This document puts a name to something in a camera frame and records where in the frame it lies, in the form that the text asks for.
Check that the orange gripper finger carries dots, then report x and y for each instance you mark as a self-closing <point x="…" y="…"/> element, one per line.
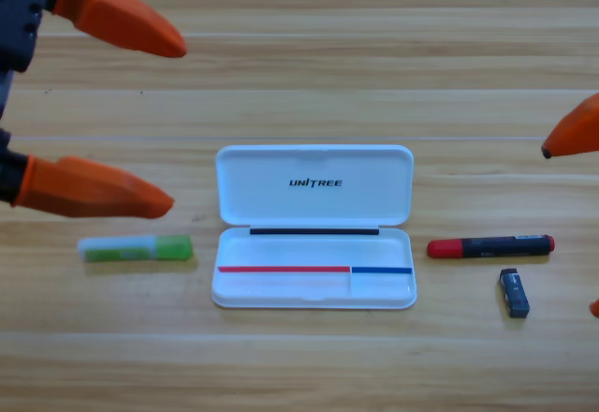
<point x="578" y="133"/>
<point x="93" y="189"/>
<point x="595" y="308"/>
<point x="117" y="19"/>

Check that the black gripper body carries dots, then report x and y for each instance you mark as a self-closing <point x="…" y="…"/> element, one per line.
<point x="18" y="4"/>

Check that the red and black marker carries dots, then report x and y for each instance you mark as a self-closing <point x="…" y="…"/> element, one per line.
<point x="491" y="246"/>

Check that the white Unitree pencil case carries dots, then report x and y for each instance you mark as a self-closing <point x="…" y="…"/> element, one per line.
<point x="281" y="206"/>

